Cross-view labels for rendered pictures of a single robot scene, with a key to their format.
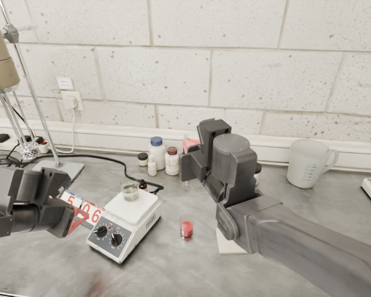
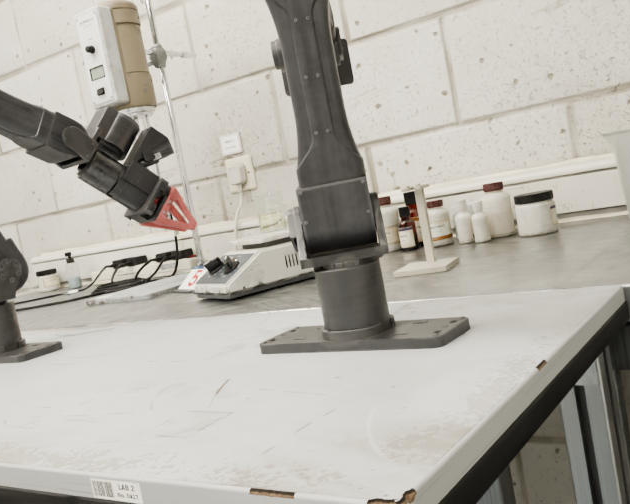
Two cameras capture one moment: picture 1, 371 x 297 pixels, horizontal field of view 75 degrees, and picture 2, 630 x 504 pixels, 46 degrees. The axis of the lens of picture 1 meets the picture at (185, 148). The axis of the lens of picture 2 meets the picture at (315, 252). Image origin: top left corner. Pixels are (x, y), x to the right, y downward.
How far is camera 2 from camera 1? 0.90 m
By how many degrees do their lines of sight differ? 38
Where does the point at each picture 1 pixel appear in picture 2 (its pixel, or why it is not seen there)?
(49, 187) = (142, 142)
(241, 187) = not seen: hidden behind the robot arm
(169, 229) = not seen: hidden behind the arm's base
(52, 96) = (213, 174)
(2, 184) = (95, 121)
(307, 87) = not seen: outside the picture
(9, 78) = (142, 94)
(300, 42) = not seen: outside the picture
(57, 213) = (147, 179)
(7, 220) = (89, 141)
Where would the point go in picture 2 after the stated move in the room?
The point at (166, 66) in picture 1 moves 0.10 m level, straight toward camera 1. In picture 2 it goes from (373, 68) to (359, 64)
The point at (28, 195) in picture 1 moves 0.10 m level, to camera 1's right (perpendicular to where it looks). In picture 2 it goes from (117, 139) to (166, 126)
